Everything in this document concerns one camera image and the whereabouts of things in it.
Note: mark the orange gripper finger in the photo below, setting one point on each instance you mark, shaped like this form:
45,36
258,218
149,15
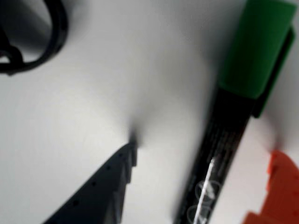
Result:
282,186

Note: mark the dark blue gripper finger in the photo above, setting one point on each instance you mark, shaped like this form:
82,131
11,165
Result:
102,186

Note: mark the green capped black marker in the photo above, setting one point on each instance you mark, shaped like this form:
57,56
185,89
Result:
252,51

